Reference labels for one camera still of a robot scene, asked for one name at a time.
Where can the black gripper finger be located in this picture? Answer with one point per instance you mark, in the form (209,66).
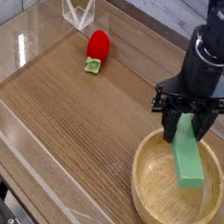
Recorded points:
(202,122)
(170,118)

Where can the clear acrylic corner bracket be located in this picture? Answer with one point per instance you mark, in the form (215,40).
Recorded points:
(77,16)

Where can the red plush strawberry toy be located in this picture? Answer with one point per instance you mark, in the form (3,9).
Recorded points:
(97,51)

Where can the clear acrylic tray wall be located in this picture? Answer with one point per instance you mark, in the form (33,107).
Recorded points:
(43,185)

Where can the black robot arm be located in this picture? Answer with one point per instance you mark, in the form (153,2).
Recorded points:
(197,88)

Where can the green stick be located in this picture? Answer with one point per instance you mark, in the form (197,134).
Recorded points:
(187,159)

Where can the brown wooden bowl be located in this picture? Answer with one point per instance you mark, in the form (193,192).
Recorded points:
(156,196)

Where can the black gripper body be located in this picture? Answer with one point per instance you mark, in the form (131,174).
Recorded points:
(173,94)

